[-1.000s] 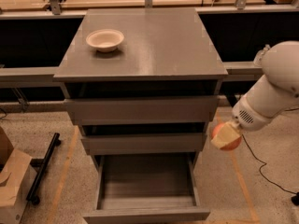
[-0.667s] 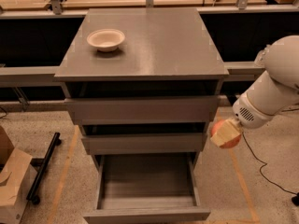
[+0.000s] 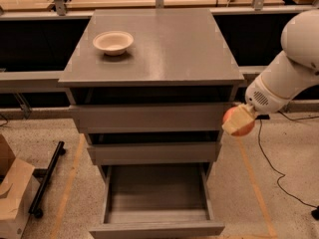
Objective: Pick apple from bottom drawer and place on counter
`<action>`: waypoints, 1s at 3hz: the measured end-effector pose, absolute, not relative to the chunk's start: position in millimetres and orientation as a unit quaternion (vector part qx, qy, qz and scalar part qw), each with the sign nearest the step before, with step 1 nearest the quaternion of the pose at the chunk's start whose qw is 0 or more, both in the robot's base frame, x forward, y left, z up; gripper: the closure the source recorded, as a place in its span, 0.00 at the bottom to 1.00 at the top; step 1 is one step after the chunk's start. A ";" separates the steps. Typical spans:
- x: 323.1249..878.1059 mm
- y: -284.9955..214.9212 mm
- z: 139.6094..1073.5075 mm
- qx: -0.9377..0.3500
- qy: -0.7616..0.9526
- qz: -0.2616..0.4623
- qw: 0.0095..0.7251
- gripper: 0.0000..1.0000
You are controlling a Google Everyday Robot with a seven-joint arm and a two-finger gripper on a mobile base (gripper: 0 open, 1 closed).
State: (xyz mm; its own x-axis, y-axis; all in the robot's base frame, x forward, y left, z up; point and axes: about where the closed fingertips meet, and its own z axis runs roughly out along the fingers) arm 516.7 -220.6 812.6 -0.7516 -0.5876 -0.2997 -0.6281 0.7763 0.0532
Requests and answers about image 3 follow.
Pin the middle grey drawer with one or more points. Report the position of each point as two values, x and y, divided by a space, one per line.
151 153

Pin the black metal bar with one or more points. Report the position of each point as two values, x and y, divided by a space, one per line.
43 175

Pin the black floor bracket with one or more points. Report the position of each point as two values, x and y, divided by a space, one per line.
263 117

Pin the grey drawer cabinet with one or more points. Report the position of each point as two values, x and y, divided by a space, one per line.
178 56

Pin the top grey drawer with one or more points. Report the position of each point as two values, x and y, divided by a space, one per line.
149 118

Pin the grey drawer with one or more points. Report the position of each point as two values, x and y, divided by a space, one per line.
149 118
151 153

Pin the open bottom drawer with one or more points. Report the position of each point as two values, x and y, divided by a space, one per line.
156 201

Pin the grey metal rail frame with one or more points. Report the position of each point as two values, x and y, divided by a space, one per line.
25 78

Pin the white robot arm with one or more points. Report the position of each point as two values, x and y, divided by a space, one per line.
293 70

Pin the white paper bowl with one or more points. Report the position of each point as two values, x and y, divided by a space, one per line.
113 43

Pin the brown cardboard box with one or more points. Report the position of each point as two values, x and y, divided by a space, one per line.
17 191

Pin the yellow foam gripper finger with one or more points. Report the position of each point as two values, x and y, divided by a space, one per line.
238 119

